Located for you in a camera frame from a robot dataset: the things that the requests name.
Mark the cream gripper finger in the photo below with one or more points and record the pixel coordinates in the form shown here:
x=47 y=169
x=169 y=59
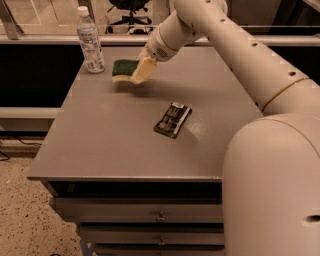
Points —
x=145 y=68
x=142 y=54

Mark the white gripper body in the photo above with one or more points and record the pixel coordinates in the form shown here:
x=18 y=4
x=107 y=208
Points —
x=157 y=47

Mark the green and yellow sponge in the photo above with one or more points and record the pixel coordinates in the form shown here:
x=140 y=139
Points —
x=123 y=69

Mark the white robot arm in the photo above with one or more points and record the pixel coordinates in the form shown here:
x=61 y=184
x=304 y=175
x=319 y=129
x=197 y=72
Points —
x=271 y=170

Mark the clear plastic water bottle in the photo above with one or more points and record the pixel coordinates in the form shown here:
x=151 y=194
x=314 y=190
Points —
x=89 y=41

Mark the black office chair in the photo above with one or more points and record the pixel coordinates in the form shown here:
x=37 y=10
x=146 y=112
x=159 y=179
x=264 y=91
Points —
x=131 y=6

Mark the black snack packet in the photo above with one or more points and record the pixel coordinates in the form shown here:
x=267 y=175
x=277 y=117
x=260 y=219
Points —
x=172 y=120

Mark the grey drawer cabinet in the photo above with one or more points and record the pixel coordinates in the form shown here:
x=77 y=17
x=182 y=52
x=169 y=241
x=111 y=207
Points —
x=102 y=143

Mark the metal railing bar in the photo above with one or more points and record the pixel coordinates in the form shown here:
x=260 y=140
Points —
x=269 y=40

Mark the top grey drawer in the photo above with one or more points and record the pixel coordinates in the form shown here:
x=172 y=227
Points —
x=145 y=210

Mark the grey drawer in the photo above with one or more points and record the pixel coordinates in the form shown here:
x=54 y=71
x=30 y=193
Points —
x=150 y=250
x=156 y=234
x=145 y=210

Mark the middle grey drawer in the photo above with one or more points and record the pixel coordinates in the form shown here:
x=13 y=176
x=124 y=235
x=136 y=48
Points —
x=156 y=234

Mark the bottom grey drawer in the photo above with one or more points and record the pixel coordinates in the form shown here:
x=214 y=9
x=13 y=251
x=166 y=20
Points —
x=150 y=250

